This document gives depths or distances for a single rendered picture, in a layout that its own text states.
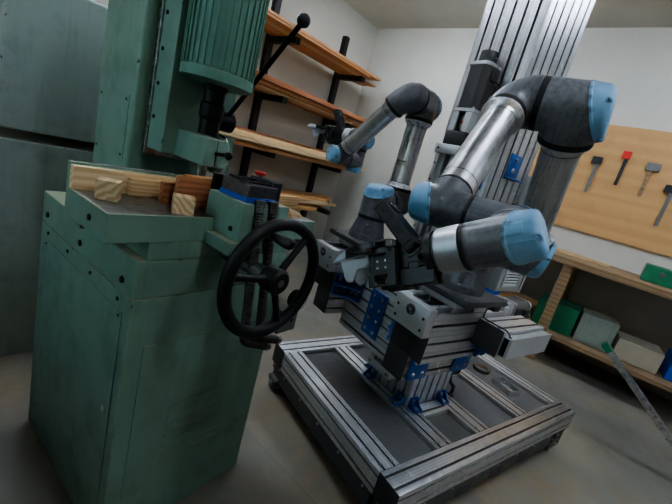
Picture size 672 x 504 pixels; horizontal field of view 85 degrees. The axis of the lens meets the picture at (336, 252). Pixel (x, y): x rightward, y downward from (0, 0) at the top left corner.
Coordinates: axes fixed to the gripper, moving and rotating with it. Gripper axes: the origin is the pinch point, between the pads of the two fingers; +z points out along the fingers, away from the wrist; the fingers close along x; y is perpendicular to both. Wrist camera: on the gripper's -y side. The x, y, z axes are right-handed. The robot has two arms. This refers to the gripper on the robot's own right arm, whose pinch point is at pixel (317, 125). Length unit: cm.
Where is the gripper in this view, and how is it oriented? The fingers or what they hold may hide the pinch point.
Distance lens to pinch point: 200.5
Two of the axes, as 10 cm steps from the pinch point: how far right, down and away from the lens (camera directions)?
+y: -1.7, 9.3, 3.4
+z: -7.3, -3.5, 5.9
